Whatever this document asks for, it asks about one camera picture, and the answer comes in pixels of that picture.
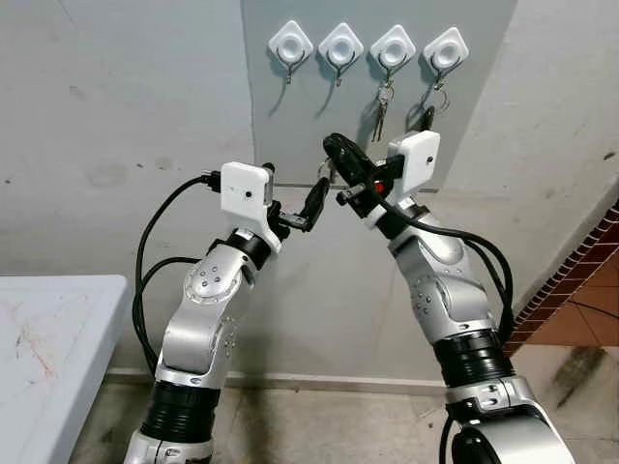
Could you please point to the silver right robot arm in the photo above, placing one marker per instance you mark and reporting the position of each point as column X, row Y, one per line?
column 445, row 280

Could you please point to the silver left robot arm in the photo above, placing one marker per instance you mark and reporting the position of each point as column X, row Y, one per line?
column 198, row 329

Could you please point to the silver key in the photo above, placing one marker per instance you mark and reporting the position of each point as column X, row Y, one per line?
column 380, row 121

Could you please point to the brown tiled kerb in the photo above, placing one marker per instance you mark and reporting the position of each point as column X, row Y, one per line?
column 571, row 275

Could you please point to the white plastic table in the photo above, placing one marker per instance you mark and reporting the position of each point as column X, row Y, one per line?
column 48, row 367

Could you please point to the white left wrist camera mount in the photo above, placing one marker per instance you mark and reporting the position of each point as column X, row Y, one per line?
column 244, row 188

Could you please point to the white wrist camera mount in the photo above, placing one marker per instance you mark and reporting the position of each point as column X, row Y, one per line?
column 416, row 162
column 244, row 188

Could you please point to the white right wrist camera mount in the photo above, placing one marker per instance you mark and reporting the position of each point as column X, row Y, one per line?
column 416, row 162

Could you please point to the grey wall panel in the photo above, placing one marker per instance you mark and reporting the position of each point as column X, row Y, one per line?
column 290, row 126

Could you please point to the white diamond wall hook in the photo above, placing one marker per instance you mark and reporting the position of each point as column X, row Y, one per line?
column 340, row 43
column 393, row 46
column 445, row 48
column 290, row 43

